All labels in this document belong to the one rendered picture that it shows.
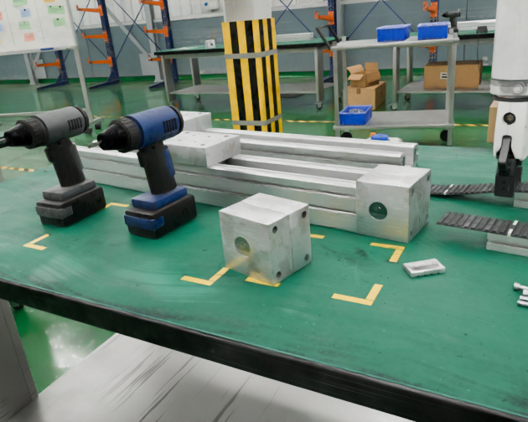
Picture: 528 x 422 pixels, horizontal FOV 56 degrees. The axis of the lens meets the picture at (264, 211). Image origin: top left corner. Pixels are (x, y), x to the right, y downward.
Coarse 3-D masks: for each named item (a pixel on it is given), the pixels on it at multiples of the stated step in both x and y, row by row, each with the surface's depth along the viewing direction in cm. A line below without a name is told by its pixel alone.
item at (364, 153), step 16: (208, 128) 135; (256, 144) 115; (272, 144) 113; (288, 144) 111; (304, 144) 110; (320, 144) 114; (336, 144) 111; (352, 144) 109; (368, 144) 107; (384, 144) 105; (400, 144) 103; (416, 144) 102; (304, 160) 109; (320, 160) 106; (336, 160) 104; (352, 160) 103; (368, 160) 101; (384, 160) 98; (400, 160) 96; (416, 160) 103
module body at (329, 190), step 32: (96, 160) 122; (128, 160) 114; (256, 160) 102; (288, 160) 99; (192, 192) 105; (224, 192) 101; (256, 192) 95; (288, 192) 90; (320, 192) 87; (352, 192) 82; (320, 224) 88; (352, 224) 85
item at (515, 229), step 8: (448, 216) 80; (456, 216) 80; (464, 216) 79; (472, 216) 79; (480, 216) 78; (440, 224) 78; (448, 224) 77; (456, 224) 77; (464, 224) 77; (472, 224) 76; (480, 224) 76; (488, 224) 76; (496, 224) 75; (504, 224) 76; (512, 224) 75; (520, 224) 74; (488, 232) 74; (496, 232) 73; (504, 232) 73; (512, 232) 73; (520, 232) 72
